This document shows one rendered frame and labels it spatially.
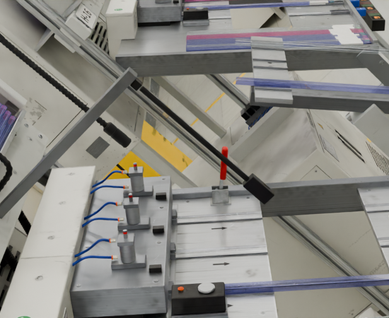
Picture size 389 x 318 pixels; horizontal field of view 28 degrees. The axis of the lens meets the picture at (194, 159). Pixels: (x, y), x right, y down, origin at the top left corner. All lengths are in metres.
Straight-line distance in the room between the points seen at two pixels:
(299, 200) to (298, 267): 1.02
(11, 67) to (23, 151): 0.86
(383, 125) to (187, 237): 0.55
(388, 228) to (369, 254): 1.14
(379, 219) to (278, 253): 1.09
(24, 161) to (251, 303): 0.46
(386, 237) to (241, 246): 0.24
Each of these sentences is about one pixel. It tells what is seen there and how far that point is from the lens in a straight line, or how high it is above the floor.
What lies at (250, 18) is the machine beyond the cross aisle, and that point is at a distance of 5.83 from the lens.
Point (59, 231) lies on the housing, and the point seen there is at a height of 1.25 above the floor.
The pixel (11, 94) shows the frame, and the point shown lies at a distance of 1.42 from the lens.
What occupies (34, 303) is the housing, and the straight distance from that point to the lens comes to 1.09.
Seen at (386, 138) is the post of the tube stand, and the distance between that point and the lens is 1.70.
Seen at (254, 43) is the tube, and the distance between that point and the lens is 1.73.
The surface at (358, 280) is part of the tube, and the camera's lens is 1.20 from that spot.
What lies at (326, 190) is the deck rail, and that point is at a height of 0.89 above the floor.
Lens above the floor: 1.53
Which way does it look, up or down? 17 degrees down
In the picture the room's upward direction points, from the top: 50 degrees counter-clockwise
